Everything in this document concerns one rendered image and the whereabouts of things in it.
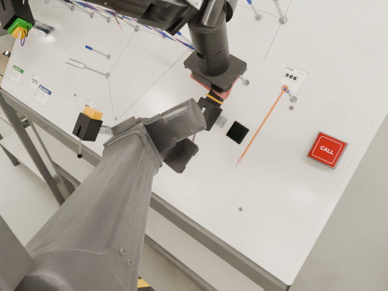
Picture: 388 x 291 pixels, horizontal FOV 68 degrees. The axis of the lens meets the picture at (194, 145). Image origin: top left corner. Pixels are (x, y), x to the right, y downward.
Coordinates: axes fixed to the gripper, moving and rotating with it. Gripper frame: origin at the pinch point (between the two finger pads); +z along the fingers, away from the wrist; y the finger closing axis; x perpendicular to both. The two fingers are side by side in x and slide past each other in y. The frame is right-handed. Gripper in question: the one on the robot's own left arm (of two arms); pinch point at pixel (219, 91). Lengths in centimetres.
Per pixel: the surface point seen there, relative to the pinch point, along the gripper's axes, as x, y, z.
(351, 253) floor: -17, -61, 124
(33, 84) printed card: 25, 66, 21
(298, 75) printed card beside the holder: -13.0, -10.5, 1.5
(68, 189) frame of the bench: 56, 72, 88
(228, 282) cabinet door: 31, -23, 45
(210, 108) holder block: 4.3, -1.1, -0.2
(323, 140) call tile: -3.4, -22.1, 1.8
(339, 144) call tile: -4.2, -24.7, 1.4
